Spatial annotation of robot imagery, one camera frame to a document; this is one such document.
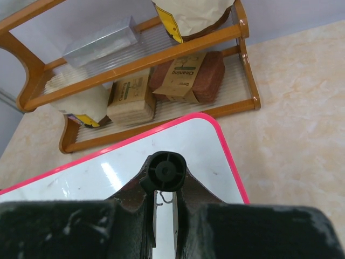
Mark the white paper bag left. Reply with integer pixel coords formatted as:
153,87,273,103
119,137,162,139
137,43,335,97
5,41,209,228
51,85,110,128

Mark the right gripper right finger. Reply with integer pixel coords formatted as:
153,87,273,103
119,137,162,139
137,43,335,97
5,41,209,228
173,172,344,258

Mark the brown cleaning pad pack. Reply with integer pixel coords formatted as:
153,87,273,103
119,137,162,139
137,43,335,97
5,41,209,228
148,51,225,104

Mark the pink framed whiteboard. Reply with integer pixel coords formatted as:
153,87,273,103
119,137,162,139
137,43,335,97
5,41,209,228
0,112,251,259

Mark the silver foil box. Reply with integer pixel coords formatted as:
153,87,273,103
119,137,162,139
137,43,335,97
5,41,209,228
63,16,140,67

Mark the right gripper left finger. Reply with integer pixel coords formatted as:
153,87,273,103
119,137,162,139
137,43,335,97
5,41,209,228
1,155,156,258

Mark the white paper bag right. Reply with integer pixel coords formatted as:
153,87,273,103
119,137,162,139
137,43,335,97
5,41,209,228
152,0,235,43

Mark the white paper bag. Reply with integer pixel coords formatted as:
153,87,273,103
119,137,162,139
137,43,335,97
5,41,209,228
152,0,235,43
51,85,110,128

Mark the white marker pen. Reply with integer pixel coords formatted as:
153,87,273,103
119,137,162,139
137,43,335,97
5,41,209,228
140,151,187,194

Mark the wooden three tier shelf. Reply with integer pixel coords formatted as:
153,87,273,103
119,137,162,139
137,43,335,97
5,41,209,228
1,1,261,154

